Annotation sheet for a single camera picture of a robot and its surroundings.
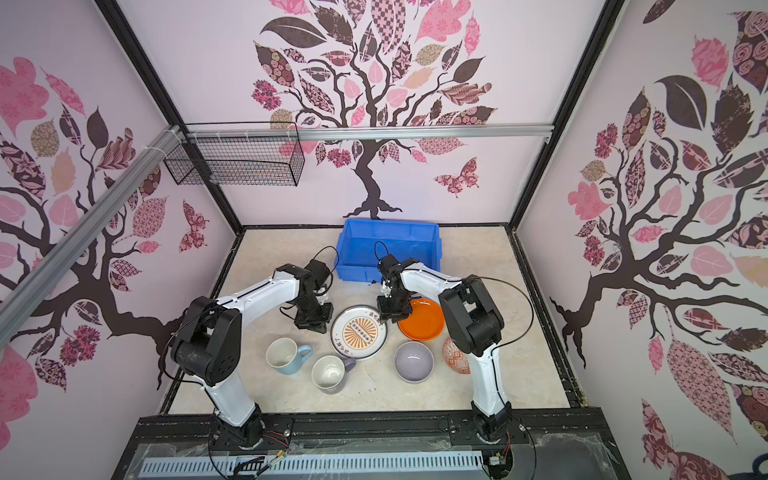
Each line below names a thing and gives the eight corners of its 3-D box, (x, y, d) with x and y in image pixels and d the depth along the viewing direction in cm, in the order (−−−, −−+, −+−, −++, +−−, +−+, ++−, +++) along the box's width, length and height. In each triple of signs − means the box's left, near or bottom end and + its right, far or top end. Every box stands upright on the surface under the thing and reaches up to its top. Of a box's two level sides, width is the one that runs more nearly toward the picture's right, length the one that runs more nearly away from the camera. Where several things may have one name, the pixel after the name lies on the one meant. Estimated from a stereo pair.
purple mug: (315, 395, 81) (308, 386, 75) (320, 366, 86) (313, 355, 80) (353, 395, 81) (349, 386, 75) (355, 366, 86) (352, 355, 80)
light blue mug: (273, 371, 85) (261, 359, 78) (285, 348, 90) (275, 334, 82) (303, 382, 84) (293, 370, 76) (314, 358, 88) (307, 344, 80)
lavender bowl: (393, 385, 82) (393, 379, 78) (393, 348, 89) (393, 341, 85) (433, 385, 82) (436, 379, 78) (430, 348, 89) (432, 341, 85)
